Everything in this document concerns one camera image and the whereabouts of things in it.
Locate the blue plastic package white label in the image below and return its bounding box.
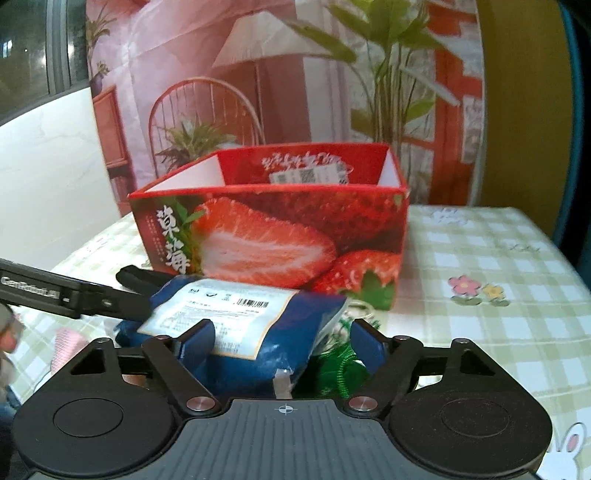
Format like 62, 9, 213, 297
115, 276, 349, 398

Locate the pink soft object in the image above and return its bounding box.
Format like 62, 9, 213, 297
50, 328, 88, 374

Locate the printed living room backdrop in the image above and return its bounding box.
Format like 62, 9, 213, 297
85, 1, 485, 205

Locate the person's left hand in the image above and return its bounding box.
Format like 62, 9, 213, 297
0, 303, 24, 402

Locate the green plastic packet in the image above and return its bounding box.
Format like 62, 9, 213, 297
317, 300, 381, 398

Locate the green checkered tablecloth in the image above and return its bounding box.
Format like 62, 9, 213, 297
14, 206, 590, 479

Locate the red strawberry cardboard box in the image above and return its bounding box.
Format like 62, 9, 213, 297
129, 143, 410, 310

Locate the blue curtain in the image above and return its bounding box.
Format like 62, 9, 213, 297
552, 1, 584, 250

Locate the dark window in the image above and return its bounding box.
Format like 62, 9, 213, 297
0, 0, 89, 124

